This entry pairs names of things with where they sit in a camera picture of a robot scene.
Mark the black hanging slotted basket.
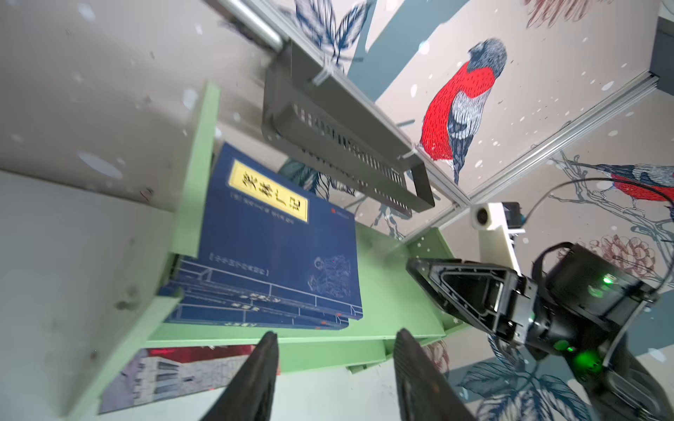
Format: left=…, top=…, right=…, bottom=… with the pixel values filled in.
left=262, top=42, right=435, bottom=216

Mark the pink red illustrated book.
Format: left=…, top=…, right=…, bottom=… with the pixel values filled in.
left=98, top=345, right=255, bottom=415

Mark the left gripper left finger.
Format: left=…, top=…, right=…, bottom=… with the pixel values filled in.
left=201, top=331, right=279, bottom=421

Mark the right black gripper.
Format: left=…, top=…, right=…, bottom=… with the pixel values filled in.
left=407, top=258, right=574, bottom=361

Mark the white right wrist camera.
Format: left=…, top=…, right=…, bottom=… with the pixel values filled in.
left=470, top=202, right=525, bottom=275

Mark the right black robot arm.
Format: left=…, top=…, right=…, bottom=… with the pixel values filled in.
left=395, top=242, right=673, bottom=420

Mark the green wooden two-tier shelf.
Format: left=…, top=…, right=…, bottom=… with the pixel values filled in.
left=64, top=82, right=458, bottom=420

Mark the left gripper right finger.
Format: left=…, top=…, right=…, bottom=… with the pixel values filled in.
left=393, top=329, right=476, bottom=421

